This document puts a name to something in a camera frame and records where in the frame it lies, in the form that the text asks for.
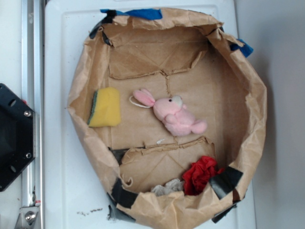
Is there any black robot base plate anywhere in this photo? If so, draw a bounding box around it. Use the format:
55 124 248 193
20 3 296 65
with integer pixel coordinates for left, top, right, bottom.
0 83 35 192

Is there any grey crumpled cloth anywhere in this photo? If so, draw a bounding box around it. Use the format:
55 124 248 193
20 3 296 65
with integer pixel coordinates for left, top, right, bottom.
151 178 184 197

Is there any metal corner bracket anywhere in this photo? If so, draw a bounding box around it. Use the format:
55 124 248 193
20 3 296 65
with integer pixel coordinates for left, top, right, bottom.
14 206 39 229

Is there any yellow and green sponge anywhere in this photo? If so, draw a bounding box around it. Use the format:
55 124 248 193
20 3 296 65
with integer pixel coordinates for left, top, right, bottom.
88 87 121 127

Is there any aluminium frame rail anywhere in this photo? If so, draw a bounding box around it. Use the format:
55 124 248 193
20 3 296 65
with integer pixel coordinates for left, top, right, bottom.
21 0 46 229

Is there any red crumpled cloth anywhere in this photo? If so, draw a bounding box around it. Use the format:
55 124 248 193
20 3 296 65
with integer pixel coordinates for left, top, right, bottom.
182 156 224 196

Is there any pink plush bunny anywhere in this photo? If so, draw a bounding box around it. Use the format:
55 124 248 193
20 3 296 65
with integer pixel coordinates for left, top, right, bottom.
133 88 207 136

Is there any brown paper bag bin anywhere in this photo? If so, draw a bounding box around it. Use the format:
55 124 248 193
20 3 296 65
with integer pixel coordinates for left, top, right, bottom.
68 8 267 229

